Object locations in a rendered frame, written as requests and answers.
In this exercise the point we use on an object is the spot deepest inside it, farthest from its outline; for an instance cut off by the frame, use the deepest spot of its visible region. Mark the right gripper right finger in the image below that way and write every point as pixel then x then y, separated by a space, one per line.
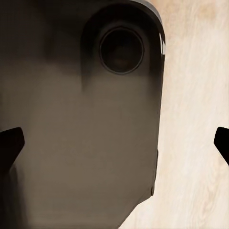
pixel 221 141

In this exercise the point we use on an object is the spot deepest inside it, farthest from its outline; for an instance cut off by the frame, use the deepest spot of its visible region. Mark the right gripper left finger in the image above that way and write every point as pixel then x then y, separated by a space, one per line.
pixel 11 143

